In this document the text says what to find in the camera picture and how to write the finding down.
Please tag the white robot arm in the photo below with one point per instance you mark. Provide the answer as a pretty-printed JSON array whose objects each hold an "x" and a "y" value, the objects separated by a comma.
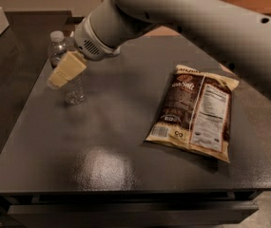
[{"x": 238, "y": 38}]

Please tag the clear bottle with dark label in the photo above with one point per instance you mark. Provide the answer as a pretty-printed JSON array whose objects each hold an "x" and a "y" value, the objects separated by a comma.
[{"x": 73, "y": 92}]

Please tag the yellow taped gripper finger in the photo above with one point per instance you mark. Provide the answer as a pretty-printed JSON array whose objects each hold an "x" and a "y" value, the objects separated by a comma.
[{"x": 70, "y": 66}]

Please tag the brown sea salt chip bag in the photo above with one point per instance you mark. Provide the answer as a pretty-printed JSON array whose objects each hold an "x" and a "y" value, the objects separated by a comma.
[{"x": 195, "y": 115}]

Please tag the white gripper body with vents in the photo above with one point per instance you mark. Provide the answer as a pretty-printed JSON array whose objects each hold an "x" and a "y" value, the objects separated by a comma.
[{"x": 88, "y": 44}]

